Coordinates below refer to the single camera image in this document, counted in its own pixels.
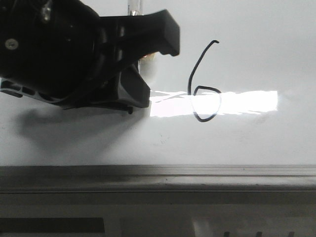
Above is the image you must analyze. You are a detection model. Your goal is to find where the black and white whiteboard marker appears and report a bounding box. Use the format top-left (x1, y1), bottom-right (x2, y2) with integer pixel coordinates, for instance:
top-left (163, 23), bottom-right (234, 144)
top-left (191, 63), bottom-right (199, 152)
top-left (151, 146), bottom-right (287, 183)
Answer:
top-left (127, 0), bottom-right (157, 115)

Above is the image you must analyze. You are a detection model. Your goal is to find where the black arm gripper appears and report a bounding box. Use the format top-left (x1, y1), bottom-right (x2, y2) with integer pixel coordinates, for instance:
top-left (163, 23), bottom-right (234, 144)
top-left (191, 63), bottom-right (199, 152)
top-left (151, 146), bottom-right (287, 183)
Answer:
top-left (0, 0), bottom-right (119, 105)

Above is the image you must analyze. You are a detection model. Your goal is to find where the white whiteboard with aluminium frame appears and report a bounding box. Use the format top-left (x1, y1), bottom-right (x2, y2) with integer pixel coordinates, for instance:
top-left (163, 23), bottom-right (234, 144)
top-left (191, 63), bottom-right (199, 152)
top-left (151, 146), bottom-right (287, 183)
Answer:
top-left (0, 0), bottom-right (316, 193)

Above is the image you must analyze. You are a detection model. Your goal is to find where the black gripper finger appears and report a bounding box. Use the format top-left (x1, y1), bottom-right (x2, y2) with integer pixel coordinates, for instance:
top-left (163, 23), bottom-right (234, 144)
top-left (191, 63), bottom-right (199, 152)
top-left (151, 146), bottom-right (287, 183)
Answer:
top-left (100, 9), bottom-right (180, 72)
top-left (61, 63), bottom-right (150, 110)

